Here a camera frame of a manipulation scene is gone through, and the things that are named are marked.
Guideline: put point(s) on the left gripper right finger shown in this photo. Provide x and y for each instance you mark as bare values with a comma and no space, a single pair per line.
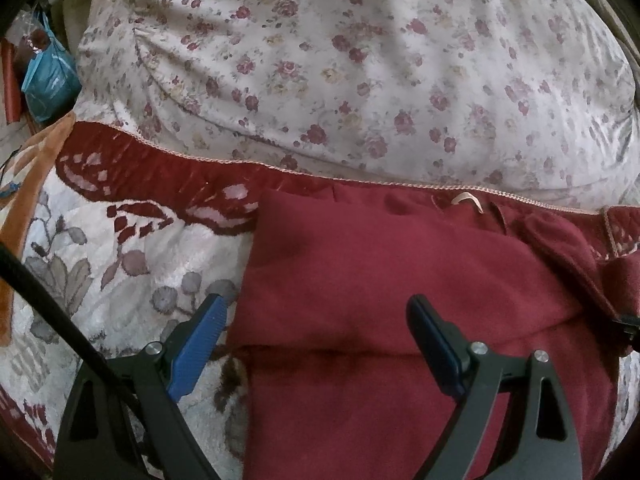
537,438

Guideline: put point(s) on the dark red knit garment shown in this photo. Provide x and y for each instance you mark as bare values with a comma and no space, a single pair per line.
337,387

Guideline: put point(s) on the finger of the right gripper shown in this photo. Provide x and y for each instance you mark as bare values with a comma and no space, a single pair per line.
623,332

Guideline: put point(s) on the blue plastic bag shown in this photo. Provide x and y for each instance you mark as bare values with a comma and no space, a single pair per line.
51,84

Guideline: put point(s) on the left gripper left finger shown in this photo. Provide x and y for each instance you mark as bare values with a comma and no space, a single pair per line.
111,425

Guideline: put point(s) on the red white floral blanket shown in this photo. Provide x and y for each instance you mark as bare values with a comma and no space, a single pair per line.
129,239

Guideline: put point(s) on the floral white duvet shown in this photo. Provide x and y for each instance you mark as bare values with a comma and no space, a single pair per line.
538,98

